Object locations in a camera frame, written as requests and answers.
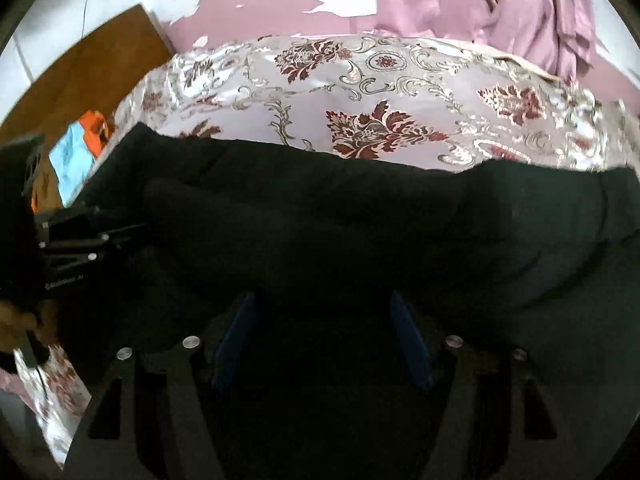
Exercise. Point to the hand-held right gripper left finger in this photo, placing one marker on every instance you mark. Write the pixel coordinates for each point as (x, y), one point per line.
(234, 345)

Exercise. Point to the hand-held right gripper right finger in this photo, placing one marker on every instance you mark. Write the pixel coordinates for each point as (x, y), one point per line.
(411, 345)

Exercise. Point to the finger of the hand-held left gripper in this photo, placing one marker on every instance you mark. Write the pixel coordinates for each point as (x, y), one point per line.
(90, 225)
(85, 259)

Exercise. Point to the large dark garment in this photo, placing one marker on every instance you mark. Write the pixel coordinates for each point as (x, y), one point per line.
(350, 220)

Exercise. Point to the person's left hand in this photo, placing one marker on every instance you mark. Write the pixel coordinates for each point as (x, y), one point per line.
(17, 320)

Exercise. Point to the brown cloth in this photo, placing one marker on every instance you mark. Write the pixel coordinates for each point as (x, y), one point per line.
(45, 185)

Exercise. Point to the light blue cloth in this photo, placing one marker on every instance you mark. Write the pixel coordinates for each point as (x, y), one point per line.
(67, 160)

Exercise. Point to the orange cloth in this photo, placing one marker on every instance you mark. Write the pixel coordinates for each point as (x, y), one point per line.
(92, 127)

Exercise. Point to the pink cloth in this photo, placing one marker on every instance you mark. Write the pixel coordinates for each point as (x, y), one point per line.
(7, 380)

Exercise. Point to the brown wooden door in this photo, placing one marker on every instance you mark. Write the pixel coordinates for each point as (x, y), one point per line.
(85, 70)

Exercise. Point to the floral satin bedspread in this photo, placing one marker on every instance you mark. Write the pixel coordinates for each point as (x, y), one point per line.
(400, 85)

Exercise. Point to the pink curtain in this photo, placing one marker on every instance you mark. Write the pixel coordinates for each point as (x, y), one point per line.
(500, 5)

